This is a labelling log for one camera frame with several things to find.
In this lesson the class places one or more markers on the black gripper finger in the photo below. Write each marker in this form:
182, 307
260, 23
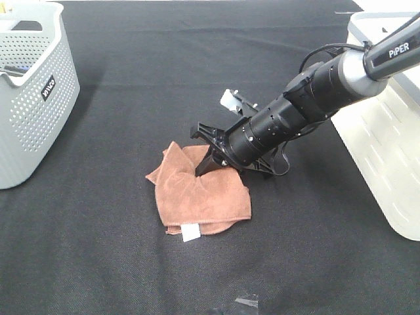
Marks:
211, 161

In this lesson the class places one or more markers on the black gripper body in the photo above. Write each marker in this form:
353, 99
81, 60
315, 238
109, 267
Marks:
217, 138

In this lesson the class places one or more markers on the brown microfiber towel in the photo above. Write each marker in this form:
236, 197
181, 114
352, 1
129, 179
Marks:
209, 204

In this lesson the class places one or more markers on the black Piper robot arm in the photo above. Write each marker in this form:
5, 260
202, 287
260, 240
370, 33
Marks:
318, 92

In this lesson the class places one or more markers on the black tablecloth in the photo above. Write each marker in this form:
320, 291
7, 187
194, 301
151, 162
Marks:
83, 234

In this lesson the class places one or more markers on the clear tape strip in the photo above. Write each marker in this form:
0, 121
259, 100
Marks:
249, 299

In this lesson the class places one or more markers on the white plastic storage box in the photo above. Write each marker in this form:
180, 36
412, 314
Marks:
382, 136

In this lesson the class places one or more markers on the grey perforated plastic basket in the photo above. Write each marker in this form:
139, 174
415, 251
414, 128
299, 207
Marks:
39, 87

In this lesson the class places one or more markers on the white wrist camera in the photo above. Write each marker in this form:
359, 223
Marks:
230, 102

